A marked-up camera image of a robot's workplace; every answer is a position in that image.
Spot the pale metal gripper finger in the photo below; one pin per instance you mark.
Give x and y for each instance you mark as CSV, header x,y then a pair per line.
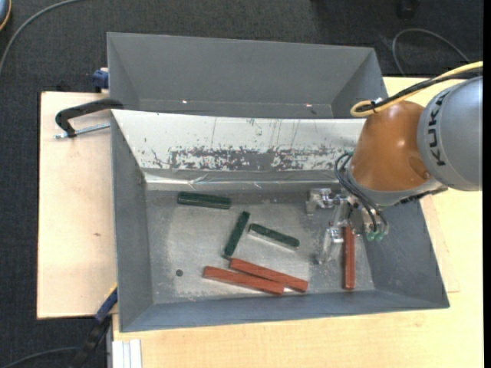
x,y
319,199
330,244

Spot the dark green flat block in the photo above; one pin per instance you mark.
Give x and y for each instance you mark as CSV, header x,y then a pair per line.
x,y
236,235
203,200
274,236

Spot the grey metal bin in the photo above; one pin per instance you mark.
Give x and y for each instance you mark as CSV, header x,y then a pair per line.
x,y
238,75

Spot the red-brown flat block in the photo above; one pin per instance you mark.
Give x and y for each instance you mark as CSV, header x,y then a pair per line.
x,y
274,276
349,263
241,280

